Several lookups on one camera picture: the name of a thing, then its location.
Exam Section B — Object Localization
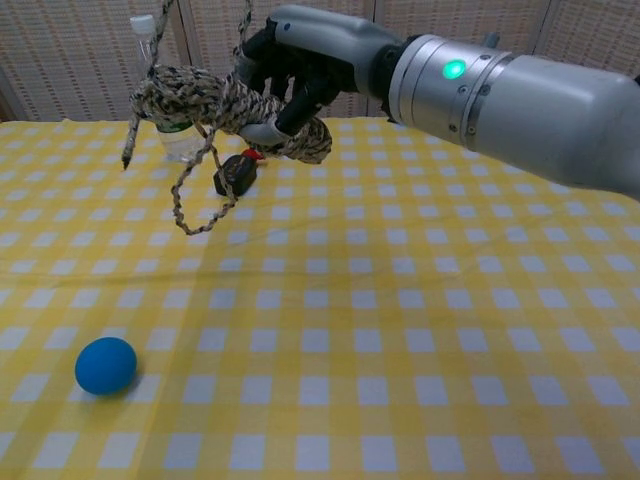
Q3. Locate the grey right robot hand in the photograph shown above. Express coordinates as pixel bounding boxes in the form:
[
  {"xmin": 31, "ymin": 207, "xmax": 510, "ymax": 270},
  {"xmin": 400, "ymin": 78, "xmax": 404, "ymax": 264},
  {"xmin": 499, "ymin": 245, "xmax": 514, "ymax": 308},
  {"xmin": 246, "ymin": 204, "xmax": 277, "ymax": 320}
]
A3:
[{"xmin": 234, "ymin": 4, "xmax": 404, "ymax": 147}]

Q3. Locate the beige black braided rope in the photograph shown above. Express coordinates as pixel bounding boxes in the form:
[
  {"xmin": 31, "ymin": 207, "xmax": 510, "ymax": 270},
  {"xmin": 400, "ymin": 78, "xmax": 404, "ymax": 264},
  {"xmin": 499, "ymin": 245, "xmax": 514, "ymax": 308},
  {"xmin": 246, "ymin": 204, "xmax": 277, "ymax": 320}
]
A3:
[{"xmin": 121, "ymin": 0, "xmax": 333, "ymax": 237}]

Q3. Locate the small black red-capped bottle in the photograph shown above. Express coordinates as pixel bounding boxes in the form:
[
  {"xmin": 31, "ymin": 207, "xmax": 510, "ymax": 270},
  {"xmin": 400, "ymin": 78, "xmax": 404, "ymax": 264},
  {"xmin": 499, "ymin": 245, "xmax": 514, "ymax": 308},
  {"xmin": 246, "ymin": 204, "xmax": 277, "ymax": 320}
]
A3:
[{"xmin": 213, "ymin": 148, "xmax": 268, "ymax": 198}]

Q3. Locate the clear plastic water bottle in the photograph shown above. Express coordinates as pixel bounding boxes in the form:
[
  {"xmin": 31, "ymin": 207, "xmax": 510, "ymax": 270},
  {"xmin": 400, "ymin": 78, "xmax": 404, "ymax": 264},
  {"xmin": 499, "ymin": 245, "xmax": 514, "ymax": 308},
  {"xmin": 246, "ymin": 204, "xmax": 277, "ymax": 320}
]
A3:
[{"xmin": 129, "ymin": 14, "xmax": 206, "ymax": 164}]

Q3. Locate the woven bamboo folding screen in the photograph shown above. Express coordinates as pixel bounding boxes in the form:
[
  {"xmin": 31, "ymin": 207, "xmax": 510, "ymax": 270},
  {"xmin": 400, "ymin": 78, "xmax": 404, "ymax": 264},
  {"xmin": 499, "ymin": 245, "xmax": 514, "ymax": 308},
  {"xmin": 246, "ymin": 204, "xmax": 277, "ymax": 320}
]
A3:
[{"xmin": 0, "ymin": 0, "xmax": 640, "ymax": 123}]

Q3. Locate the yellow white checkered tablecloth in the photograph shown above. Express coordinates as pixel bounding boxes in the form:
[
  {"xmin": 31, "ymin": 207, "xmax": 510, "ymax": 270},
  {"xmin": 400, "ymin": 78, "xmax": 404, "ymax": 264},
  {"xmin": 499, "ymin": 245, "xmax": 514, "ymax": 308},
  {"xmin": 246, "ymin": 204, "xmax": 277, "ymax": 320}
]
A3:
[{"xmin": 0, "ymin": 115, "xmax": 640, "ymax": 480}]

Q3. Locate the blue rubber ball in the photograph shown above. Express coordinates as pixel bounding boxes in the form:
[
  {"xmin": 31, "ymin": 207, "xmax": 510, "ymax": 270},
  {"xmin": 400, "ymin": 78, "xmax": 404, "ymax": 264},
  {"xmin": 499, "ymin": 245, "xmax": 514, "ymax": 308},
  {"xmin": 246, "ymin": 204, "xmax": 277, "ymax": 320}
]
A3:
[{"xmin": 74, "ymin": 336, "xmax": 138, "ymax": 396}]

